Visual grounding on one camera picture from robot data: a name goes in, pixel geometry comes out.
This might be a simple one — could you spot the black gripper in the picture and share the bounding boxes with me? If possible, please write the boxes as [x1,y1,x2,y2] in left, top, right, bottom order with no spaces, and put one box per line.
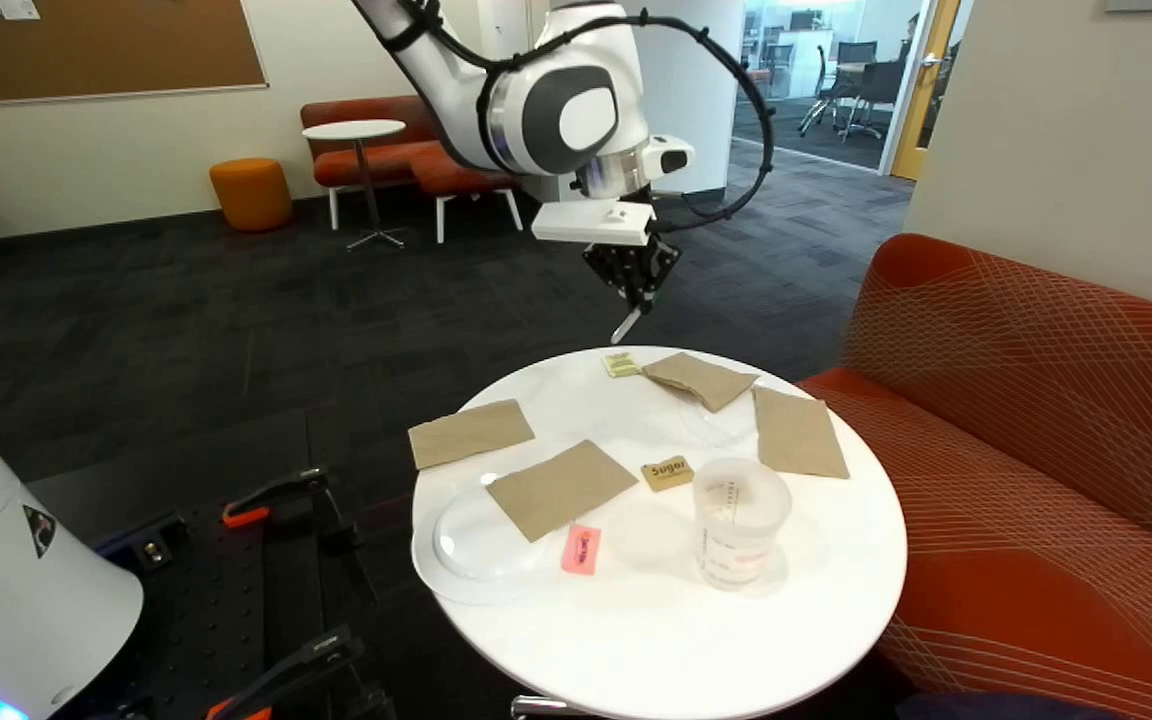
[585,237,684,319]

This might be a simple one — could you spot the small brown paper tag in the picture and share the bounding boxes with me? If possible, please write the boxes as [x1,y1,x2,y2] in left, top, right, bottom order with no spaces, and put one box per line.
[635,451,700,494]

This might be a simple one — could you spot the small white round table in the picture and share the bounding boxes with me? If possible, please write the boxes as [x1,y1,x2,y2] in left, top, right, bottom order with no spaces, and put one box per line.
[301,117,410,257]

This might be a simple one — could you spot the black robot platform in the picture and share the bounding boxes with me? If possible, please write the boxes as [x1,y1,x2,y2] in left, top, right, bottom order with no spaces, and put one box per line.
[20,403,420,720]

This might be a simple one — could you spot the yellow door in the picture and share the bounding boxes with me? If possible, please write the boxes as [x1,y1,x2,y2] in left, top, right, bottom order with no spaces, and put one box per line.
[889,0,970,188]

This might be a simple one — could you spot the black office chair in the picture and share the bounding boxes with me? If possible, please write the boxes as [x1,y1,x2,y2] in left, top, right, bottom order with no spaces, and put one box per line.
[793,36,922,152]

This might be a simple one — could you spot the clear plastic cup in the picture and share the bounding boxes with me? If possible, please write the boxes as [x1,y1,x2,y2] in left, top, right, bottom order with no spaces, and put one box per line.
[689,451,797,590]

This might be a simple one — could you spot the brown cork board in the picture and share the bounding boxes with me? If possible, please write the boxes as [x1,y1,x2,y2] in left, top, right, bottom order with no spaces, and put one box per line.
[0,0,267,113]

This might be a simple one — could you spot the orange round ottoman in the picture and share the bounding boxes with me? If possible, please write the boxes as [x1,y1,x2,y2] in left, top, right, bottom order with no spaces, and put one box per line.
[210,157,295,237]

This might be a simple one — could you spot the orange lounge chair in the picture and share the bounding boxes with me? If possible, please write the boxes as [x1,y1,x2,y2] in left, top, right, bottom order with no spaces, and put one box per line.
[410,135,529,253]
[295,91,420,232]

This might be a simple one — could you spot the orange fabric sofa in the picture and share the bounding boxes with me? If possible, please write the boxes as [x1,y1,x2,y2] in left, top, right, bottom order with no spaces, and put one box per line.
[797,232,1152,720]

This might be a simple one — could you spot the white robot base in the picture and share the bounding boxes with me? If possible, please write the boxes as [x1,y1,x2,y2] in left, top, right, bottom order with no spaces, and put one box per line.
[0,384,149,720]

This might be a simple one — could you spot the pink sticky note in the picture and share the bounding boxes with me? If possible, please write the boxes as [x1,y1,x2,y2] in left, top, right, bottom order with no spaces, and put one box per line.
[557,521,604,581]

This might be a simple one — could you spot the brown paper napkin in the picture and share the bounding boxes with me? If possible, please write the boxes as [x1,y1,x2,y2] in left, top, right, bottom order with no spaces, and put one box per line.
[635,349,765,417]
[405,395,540,476]
[484,435,643,549]
[747,384,858,485]

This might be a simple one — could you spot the black clamp orange handle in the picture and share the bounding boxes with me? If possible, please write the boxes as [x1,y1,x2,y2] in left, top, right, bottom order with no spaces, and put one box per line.
[199,627,368,720]
[218,462,374,597]

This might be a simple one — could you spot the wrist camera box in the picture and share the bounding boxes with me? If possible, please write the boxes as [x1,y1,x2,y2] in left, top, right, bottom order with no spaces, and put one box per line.
[529,194,660,247]

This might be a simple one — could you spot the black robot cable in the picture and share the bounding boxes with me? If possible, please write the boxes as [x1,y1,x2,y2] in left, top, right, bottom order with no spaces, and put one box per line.
[393,0,779,237]

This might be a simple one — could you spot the clear plastic dome lid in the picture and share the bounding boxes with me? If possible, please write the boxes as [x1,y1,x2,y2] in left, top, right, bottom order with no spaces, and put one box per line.
[429,472,570,590]

